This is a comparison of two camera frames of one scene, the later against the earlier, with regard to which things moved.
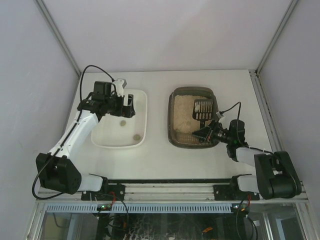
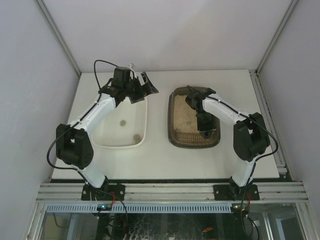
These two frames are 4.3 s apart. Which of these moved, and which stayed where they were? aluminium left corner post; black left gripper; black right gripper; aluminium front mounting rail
Moved: black right gripper; black left gripper
Stayed: aluminium front mounting rail; aluminium left corner post
